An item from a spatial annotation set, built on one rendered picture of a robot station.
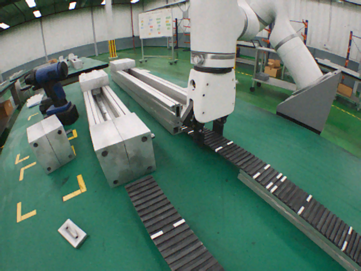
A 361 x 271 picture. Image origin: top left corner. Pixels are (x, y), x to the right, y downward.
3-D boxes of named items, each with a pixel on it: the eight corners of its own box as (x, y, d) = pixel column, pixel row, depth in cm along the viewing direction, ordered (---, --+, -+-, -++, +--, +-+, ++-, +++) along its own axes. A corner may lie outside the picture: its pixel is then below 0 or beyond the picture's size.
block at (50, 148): (84, 152, 39) (71, 120, 33) (47, 175, 31) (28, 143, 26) (72, 138, 44) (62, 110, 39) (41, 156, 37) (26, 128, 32)
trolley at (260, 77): (297, 97, 289) (307, 50, 233) (295, 105, 255) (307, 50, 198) (253, 84, 345) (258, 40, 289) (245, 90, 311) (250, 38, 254)
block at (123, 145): (166, 165, 35) (163, 126, 30) (111, 189, 30) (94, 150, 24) (149, 144, 41) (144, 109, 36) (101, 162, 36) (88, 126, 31)
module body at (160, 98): (202, 124, 49) (203, 97, 44) (172, 135, 44) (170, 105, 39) (125, 75, 105) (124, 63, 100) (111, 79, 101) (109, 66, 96)
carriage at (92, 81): (110, 91, 60) (107, 74, 56) (83, 99, 55) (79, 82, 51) (105, 83, 71) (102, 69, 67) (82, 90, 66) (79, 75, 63)
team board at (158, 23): (138, 63, 594) (134, 13, 485) (146, 61, 629) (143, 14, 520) (170, 65, 527) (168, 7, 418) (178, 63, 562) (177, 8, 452)
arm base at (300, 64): (297, 92, 63) (276, 57, 64) (331, 73, 48) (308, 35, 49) (288, 99, 52) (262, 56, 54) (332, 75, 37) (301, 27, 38)
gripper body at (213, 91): (204, 68, 25) (202, 128, 31) (244, 64, 29) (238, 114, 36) (179, 61, 30) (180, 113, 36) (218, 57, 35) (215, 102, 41)
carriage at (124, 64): (136, 72, 86) (135, 59, 82) (116, 76, 81) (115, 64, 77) (128, 68, 97) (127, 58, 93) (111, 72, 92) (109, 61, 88)
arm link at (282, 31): (281, 52, 60) (250, 14, 61) (312, 30, 44) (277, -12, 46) (272, 51, 53) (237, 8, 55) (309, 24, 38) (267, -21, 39)
